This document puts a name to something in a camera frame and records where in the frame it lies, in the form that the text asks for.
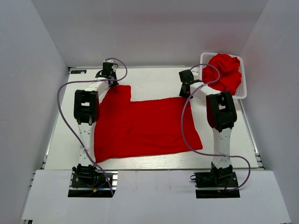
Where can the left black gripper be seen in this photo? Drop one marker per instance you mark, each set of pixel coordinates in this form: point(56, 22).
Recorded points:
point(115, 84)

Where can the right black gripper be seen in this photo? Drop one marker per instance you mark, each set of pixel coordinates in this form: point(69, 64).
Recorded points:
point(182, 94)

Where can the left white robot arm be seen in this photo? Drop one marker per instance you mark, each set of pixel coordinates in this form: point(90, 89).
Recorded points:
point(87, 110)

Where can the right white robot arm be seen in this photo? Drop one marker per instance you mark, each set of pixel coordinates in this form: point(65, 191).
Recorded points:
point(221, 116)

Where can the blue table label sticker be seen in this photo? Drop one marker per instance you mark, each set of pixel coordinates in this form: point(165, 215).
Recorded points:
point(78, 71)

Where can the red t shirt pile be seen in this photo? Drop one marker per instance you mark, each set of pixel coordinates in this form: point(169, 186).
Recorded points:
point(222, 72)

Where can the white plastic basket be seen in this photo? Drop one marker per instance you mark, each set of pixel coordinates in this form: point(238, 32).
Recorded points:
point(241, 91)

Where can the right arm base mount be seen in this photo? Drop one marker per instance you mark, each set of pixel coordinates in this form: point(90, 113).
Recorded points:
point(207, 188)

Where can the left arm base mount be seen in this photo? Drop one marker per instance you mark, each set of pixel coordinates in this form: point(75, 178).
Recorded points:
point(96, 187)

